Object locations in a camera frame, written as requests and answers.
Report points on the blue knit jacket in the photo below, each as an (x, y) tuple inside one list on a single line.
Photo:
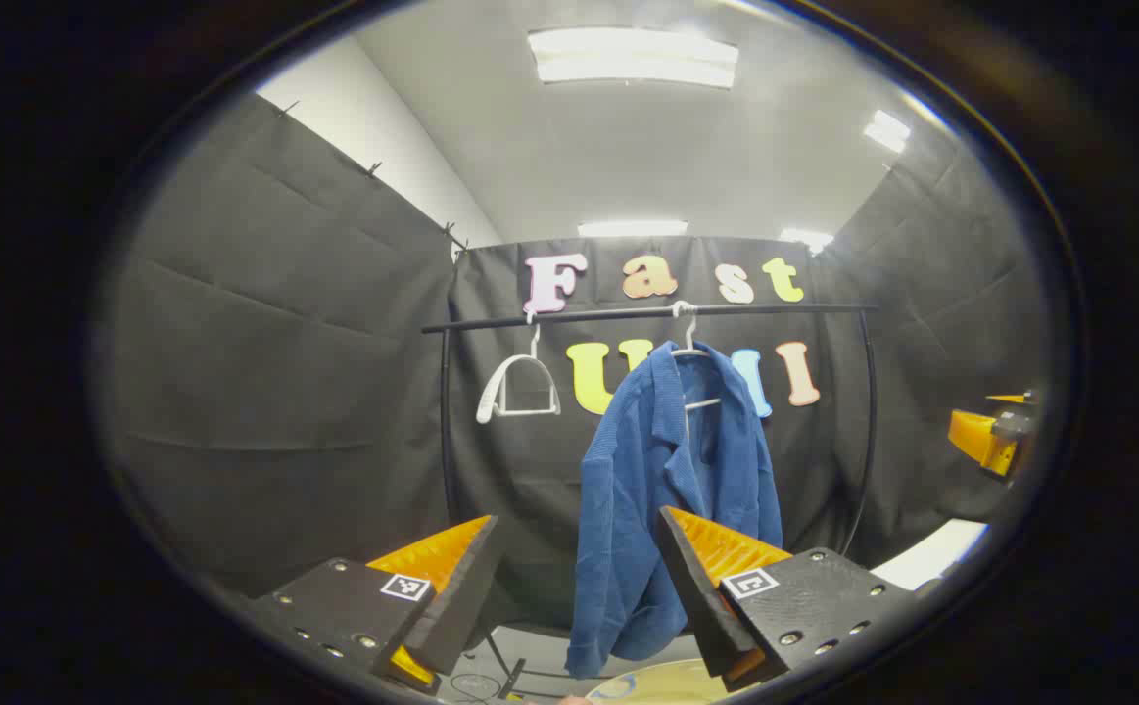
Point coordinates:
[(628, 509)]

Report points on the black clothes rack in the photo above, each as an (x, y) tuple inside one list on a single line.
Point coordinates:
[(569, 317)]

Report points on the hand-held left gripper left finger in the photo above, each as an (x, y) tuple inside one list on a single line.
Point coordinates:
[(466, 587)]

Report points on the cream laundry hamper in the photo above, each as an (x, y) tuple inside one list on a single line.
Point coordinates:
[(667, 687)]

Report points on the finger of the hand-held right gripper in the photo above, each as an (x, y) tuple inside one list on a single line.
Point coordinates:
[(975, 439)]

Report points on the white plastic hanger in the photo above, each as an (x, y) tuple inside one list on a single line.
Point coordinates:
[(690, 333), (487, 397)]

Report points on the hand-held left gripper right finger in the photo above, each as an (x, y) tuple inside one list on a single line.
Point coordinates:
[(691, 587)]

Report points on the black backdrop cloth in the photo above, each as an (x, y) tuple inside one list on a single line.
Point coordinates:
[(285, 392)]

